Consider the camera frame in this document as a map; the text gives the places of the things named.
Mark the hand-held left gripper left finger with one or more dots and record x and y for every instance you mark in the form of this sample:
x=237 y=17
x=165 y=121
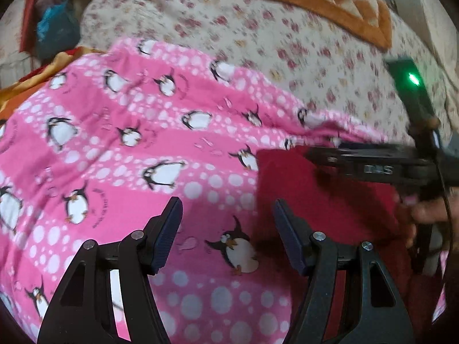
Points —
x=165 y=236

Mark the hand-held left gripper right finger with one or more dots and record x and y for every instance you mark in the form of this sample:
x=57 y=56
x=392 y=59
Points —
x=288 y=238

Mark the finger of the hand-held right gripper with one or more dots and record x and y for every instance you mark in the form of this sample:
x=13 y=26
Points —
x=337 y=159

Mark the dark red small cloth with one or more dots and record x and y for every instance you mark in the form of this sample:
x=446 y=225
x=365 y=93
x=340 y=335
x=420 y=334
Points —
x=344 y=211

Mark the person's right hand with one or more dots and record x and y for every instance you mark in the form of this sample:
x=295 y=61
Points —
x=428 y=211

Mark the pink penguin print blanket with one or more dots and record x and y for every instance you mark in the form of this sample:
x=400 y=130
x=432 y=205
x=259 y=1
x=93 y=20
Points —
x=118 y=172

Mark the orange checkered mat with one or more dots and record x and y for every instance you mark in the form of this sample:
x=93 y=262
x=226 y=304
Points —
x=333 y=3

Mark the cream floral bed sheet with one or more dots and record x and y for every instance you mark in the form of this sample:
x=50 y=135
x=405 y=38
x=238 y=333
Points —
x=229 y=32

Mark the orange yellow printed cloth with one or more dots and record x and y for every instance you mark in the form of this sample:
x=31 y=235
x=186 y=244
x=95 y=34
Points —
x=32 y=77

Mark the red fabric strip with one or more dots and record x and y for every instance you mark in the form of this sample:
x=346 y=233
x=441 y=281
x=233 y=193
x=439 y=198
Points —
x=28 y=10

